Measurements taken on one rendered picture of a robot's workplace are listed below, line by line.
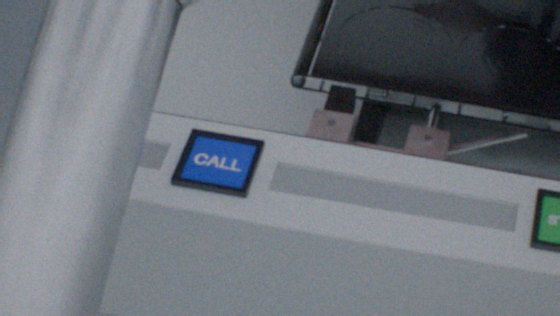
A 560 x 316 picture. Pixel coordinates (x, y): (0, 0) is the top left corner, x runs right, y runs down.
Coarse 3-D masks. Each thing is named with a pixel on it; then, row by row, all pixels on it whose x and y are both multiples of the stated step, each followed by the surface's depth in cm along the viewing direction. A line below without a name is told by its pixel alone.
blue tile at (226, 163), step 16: (208, 144) 96; (224, 144) 96; (240, 144) 96; (192, 160) 94; (208, 160) 94; (224, 160) 94; (240, 160) 94; (192, 176) 93; (208, 176) 93; (224, 176) 93; (240, 176) 93
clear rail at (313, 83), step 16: (304, 80) 111; (320, 80) 111; (336, 80) 111; (368, 96) 110; (384, 96) 110; (400, 96) 109; (416, 96) 109; (432, 96) 109; (448, 112) 109; (464, 112) 109; (480, 112) 108; (496, 112) 108; (512, 112) 108; (528, 112) 108; (528, 128) 108; (544, 128) 108
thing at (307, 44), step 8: (320, 0) 119; (328, 0) 119; (320, 8) 118; (328, 8) 119; (312, 16) 118; (320, 16) 117; (328, 16) 118; (312, 24) 116; (320, 24) 116; (312, 32) 115; (320, 32) 116; (304, 40) 115; (312, 40) 115; (320, 40) 116; (304, 48) 114; (312, 48) 114; (304, 56) 113; (312, 56) 113; (296, 64) 112; (304, 64) 112; (296, 72) 111; (304, 72) 112; (296, 80) 111
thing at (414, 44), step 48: (336, 0) 119; (384, 0) 120; (432, 0) 120; (480, 0) 120; (528, 0) 120; (336, 48) 114; (384, 48) 115; (432, 48) 115; (480, 48) 115; (528, 48) 115; (480, 96) 110; (528, 96) 110
